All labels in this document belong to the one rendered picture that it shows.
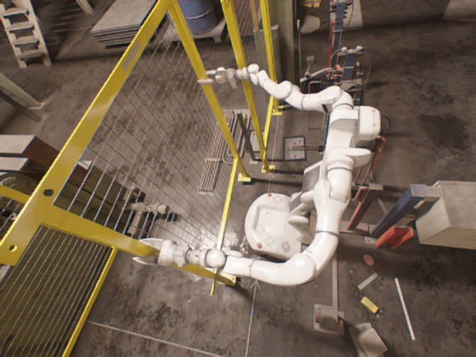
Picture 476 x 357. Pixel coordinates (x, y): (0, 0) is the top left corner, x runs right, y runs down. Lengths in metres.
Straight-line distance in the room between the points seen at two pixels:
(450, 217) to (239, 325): 1.77
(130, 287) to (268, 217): 1.62
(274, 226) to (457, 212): 1.25
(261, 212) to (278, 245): 0.36
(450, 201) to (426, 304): 1.08
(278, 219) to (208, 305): 1.04
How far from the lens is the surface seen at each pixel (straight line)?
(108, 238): 0.95
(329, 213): 0.85
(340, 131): 1.07
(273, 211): 2.19
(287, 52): 3.10
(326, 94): 1.13
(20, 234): 0.77
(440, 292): 2.59
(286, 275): 0.83
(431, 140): 3.25
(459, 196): 1.75
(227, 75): 1.60
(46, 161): 2.47
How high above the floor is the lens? 2.34
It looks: 57 degrees down
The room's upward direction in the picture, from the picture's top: 22 degrees counter-clockwise
